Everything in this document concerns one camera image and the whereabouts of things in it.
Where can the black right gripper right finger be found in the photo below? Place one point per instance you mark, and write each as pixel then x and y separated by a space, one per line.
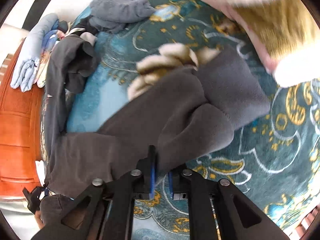
pixel 218 209

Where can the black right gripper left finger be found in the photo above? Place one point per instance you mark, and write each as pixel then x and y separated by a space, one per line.
pixel 103 210

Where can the dark grey fleece pants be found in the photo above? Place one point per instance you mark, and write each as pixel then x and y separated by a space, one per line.
pixel 185 115

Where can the pink white cloth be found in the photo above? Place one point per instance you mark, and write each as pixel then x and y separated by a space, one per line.
pixel 41 171

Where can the blue floral bed cover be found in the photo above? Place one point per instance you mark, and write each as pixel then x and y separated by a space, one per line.
pixel 268 159

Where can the orange wooden headboard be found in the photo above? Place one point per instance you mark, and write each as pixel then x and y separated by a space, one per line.
pixel 20 135

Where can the light blue folded quilt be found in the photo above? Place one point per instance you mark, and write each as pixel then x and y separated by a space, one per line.
pixel 29 58

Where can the pink fleece garment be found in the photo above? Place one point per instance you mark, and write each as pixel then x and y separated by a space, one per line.
pixel 283 33

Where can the floral folded blanket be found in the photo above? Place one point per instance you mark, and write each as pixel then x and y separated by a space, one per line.
pixel 50 40

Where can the grey fleece garment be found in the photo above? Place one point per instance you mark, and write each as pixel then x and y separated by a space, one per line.
pixel 113 15

